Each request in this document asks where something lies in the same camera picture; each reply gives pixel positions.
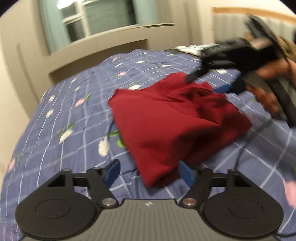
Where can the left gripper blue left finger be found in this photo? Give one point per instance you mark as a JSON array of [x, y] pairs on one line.
[[107, 175]]

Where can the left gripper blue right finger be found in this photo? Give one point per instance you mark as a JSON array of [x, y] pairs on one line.
[[191, 175]]

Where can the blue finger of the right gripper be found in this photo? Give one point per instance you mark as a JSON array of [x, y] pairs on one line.
[[227, 88], [199, 72]]

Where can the red knit sweater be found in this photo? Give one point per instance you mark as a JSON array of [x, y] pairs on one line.
[[171, 121]]

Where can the person's right hand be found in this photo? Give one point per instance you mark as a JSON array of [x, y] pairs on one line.
[[267, 72]]

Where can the white light-blue patterned cloth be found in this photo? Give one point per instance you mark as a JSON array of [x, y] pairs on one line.
[[193, 49]]

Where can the padded wooden headboard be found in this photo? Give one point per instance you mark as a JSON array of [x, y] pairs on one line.
[[232, 22]]

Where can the blue checked floral quilt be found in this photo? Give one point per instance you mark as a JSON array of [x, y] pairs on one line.
[[69, 127]]

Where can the left teal curtain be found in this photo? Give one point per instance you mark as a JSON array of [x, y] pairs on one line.
[[56, 33]]

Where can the window with white frame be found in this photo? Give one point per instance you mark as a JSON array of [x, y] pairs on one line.
[[85, 18]]

